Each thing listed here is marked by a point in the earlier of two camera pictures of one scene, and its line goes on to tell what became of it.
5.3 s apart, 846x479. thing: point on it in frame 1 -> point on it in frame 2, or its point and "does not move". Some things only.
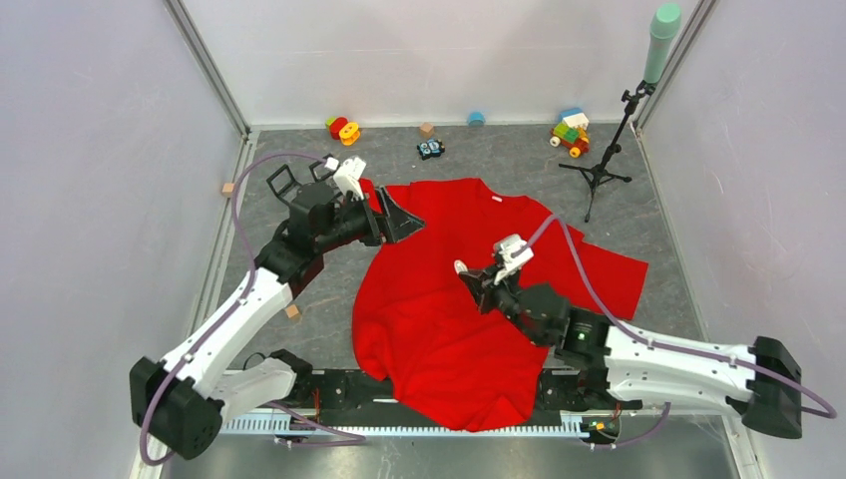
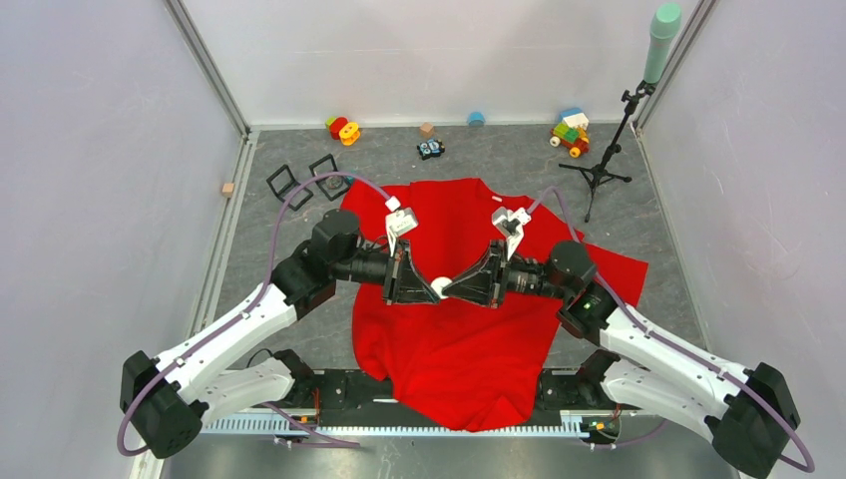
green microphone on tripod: (665, 21) does not move
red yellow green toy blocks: (342, 130) does not move
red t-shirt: (415, 322) does not move
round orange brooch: (460, 266) -> (438, 282)
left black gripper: (397, 223) -> (413, 288)
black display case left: (282, 180) does not move
